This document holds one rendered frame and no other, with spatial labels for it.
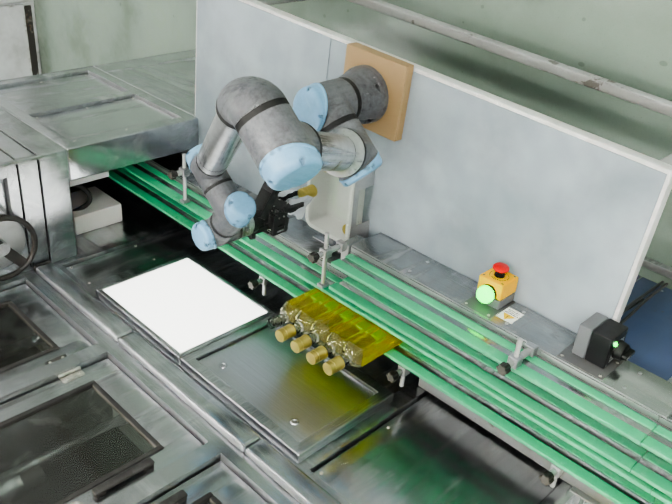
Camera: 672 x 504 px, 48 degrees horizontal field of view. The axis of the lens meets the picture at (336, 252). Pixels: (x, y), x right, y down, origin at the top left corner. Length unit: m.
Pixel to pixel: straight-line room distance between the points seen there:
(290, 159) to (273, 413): 0.74
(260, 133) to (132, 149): 1.18
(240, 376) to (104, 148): 0.91
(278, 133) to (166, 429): 0.85
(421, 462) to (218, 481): 0.48
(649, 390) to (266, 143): 0.96
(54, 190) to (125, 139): 0.28
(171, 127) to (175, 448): 1.17
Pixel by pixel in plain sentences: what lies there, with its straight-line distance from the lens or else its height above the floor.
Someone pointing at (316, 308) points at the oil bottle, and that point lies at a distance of 2.01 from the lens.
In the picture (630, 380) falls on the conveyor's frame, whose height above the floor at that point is 0.82.
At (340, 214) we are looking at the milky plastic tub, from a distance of 2.22.
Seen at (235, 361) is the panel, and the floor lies 1.21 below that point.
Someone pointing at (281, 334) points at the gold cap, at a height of 1.16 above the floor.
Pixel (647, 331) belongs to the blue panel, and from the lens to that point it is 2.01.
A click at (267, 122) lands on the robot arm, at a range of 1.44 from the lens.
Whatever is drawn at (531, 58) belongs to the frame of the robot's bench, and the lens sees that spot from 2.40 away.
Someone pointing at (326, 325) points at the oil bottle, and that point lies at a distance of 1.95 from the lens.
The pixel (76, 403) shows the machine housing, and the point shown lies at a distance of 2.05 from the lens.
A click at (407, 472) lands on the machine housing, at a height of 1.13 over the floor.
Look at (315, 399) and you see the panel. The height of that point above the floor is 1.15.
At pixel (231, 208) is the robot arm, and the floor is 1.25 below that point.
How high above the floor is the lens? 2.24
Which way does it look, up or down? 40 degrees down
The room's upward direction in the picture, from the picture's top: 113 degrees counter-clockwise
